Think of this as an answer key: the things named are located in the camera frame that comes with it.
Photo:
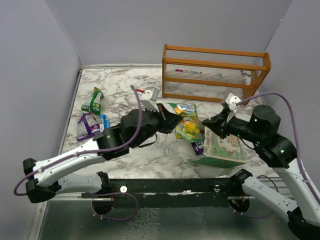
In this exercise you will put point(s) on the orange wooden shelf rack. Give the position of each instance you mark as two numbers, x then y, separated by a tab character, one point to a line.
216	68

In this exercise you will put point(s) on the purple marker pen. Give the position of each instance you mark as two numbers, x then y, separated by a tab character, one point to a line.
188	71

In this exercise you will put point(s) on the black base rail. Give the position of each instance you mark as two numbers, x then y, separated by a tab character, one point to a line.
169	192

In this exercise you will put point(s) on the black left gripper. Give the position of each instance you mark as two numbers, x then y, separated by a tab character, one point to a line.
168	120

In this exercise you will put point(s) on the yellow green Fox's candy bag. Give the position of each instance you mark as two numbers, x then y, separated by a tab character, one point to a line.
188	128

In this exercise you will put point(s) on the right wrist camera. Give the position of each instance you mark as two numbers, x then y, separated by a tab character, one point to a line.
230	102

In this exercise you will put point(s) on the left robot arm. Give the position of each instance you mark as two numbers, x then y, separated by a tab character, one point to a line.
54	176

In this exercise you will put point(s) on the blue snack packet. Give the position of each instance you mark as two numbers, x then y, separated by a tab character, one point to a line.
104	122

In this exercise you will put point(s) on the purple snack packet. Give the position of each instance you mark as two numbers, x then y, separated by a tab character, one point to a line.
87	127

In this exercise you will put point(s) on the printed paper bag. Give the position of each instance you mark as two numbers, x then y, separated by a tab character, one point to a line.
213	151

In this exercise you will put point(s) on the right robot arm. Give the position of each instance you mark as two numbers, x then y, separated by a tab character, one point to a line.
302	213

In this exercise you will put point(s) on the small green snack packet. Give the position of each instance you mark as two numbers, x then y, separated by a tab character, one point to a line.
93	102

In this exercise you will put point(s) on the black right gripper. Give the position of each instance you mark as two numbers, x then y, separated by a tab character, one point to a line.
219	123

